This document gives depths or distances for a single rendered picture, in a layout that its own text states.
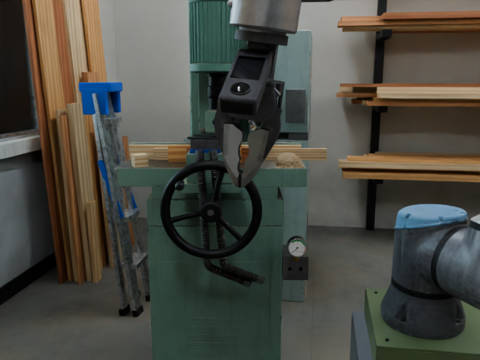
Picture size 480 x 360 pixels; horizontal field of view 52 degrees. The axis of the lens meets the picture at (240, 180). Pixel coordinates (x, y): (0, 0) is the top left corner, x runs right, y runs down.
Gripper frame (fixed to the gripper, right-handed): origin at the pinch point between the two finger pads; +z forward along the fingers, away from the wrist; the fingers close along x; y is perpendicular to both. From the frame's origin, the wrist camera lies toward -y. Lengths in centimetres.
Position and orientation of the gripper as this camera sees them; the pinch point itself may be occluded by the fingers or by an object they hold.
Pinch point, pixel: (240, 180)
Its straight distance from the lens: 69.2
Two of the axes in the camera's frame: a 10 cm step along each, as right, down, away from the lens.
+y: 1.9, -2.4, 9.5
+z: -1.3, 9.6, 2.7
